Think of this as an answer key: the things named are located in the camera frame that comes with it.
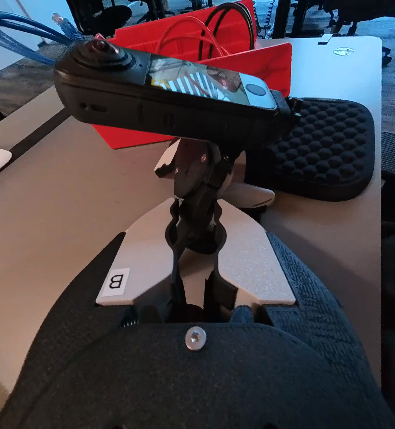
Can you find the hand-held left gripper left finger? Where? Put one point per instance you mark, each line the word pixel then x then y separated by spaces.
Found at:
pixel 140 261

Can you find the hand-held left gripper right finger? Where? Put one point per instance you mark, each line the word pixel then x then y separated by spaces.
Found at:
pixel 254 264

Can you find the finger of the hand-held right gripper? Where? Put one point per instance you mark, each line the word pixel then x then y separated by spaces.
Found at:
pixel 169 157

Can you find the red plastic bin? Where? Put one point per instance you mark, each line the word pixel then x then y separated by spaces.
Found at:
pixel 271 67

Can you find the black mesh chair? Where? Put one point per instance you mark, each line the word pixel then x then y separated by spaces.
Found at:
pixel 100 16
pixel 368 10

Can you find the dark honeycomb seat cushion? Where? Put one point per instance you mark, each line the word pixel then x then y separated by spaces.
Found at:
pixel 328 150

